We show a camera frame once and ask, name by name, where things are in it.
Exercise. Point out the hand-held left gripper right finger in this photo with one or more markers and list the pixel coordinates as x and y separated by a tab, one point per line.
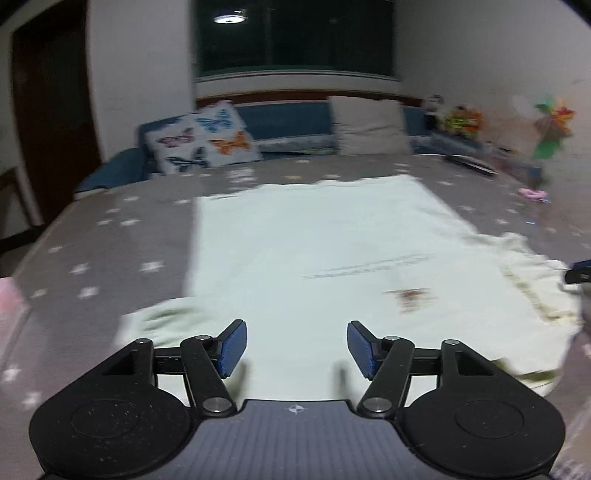
362	348

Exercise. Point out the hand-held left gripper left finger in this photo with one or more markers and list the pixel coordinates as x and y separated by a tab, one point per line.
233	346

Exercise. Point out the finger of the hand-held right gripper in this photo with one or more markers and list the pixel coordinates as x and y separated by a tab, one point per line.
579	275

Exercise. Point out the light green garment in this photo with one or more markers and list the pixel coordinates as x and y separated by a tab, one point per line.
323	240

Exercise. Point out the colourful toy pinwheel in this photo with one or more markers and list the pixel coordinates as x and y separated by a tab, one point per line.
554	124

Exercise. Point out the black remote control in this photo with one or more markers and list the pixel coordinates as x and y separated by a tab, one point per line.
471	164

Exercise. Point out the grey star print tablecloth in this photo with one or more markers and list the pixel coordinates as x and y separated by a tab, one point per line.
115	240

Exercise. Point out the orange plush toy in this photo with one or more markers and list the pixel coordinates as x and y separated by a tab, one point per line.
475	122

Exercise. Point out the brown bear plush toy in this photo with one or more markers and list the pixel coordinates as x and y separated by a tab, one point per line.
455	121

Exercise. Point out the butterfly print pillow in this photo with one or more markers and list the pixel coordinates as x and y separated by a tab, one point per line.
198	138

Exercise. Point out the panda plush toy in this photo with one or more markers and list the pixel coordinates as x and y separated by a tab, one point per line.
434	108

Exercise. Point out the plain grey pillow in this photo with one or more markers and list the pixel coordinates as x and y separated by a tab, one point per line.
369	124

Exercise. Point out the pink tissue box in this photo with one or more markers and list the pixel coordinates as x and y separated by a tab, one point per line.
9	304

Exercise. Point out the blue sofa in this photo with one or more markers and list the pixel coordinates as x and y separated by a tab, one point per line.
286	122

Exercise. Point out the dark wooden door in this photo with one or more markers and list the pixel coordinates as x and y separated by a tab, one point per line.
51	115

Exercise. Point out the dark green framed window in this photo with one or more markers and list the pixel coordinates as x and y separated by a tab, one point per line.
300	37

